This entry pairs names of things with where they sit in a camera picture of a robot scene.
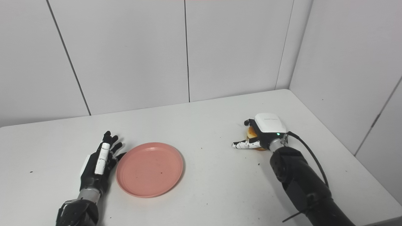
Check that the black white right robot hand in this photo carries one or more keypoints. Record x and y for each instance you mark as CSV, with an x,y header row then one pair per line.
x,y
270,125

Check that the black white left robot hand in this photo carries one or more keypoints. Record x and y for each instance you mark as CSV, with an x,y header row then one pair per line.
x,y
97,166

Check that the toy hamburger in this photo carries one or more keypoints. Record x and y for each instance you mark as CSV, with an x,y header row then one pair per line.
x,y
251,133

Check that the pink round plate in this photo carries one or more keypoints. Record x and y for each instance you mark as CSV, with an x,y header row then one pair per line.
x,y
149,169

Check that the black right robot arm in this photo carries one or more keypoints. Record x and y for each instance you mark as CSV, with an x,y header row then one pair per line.
x,y
301,182

